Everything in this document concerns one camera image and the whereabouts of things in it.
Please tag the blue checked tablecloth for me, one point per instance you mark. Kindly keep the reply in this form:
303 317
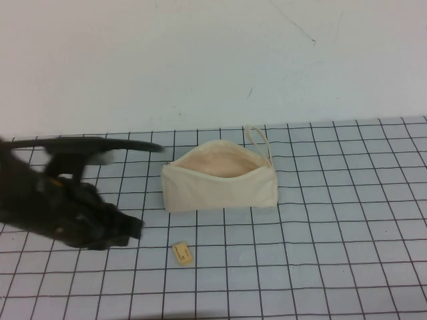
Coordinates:
333 233

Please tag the small cream eraser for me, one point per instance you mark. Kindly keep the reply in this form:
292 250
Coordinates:
183 255

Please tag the cream fabric pencil case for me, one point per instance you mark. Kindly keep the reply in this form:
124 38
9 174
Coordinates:
217 193

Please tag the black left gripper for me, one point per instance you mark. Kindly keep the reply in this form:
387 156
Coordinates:
40 206

